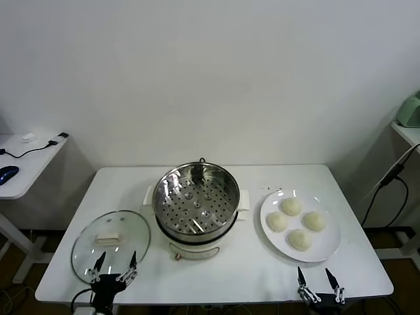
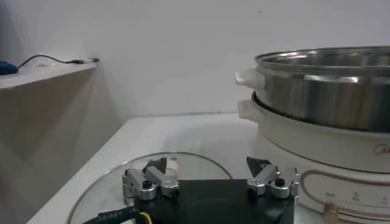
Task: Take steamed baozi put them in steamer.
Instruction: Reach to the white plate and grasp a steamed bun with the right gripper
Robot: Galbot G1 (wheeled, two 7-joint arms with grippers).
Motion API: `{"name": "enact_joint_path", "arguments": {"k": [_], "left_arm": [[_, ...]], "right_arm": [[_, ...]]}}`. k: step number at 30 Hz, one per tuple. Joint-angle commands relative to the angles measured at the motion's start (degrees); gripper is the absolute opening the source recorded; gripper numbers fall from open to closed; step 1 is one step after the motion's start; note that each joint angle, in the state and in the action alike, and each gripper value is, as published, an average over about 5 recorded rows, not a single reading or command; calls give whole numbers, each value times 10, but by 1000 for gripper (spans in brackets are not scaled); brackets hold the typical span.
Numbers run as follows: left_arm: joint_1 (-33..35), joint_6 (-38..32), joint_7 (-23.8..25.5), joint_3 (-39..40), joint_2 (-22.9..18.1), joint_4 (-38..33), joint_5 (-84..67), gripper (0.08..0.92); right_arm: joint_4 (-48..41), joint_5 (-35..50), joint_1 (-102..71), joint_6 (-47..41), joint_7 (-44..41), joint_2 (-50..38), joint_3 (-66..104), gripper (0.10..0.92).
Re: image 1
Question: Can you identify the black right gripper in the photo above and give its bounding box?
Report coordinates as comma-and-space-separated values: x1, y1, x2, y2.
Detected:
297, 266, 346, 315

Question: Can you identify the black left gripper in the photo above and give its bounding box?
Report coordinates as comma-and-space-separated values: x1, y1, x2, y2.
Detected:
85, 251, 139, 306

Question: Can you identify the round glass pot lid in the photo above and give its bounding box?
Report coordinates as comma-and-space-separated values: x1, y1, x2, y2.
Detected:
71, 209, 152, 285

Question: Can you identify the white steamed baozi bun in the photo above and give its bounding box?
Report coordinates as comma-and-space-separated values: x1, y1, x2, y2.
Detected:
287, 228, 313, 252
266, 211, 289, 232
302, 211, 326, 232
280, 197, 302, 217

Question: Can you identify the stainless perforated steamer basket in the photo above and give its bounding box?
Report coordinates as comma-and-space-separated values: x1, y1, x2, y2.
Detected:
152, 161, 240, 237

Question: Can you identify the large white round plate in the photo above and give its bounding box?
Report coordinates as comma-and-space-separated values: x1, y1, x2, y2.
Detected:
260, 189, 341, 263

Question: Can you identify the white electric cooking pot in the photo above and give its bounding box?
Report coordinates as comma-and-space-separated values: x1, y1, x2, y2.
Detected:
140, 185, 251, 262

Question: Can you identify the white side table with legs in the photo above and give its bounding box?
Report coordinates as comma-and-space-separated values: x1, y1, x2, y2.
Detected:
0, 133, 70, 285

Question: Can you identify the blue computer mouse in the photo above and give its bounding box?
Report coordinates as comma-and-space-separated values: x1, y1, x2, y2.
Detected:
0, 165, 20, 186

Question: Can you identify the white side table under appliance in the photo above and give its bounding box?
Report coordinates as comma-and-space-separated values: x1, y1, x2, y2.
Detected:
390, 120, 420, 154

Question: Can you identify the pale green appliance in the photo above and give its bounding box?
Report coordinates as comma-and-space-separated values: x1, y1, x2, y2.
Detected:
396, 91, 420, 129

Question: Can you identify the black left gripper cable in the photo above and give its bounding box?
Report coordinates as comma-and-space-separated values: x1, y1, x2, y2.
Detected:
70, 288, 96, 315

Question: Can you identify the black power adapter cable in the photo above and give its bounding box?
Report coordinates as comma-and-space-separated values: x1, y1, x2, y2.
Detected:
362, 144, 420, 227

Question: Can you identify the thin black desk cable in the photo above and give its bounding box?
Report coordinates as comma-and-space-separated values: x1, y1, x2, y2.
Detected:
0, 139, 55, 159

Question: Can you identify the white hanging cable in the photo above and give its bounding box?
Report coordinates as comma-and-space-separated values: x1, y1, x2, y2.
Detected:
360, 143, 420, 201

